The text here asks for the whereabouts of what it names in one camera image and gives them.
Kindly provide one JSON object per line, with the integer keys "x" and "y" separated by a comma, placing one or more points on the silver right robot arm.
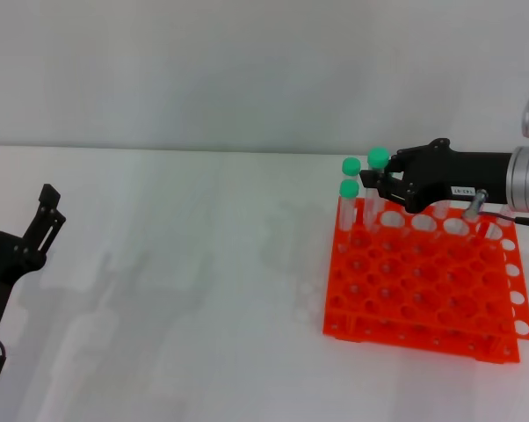
{"x": 528, "y": 180}

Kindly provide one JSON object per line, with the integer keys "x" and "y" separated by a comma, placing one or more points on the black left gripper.
{"x": 1, "y": 264}

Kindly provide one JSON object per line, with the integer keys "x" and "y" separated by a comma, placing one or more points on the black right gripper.
{"x": 458, "y": 176}

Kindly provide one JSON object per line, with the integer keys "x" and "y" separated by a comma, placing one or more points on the orange plastic test tube rack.
{"x": 422, "y": 343}

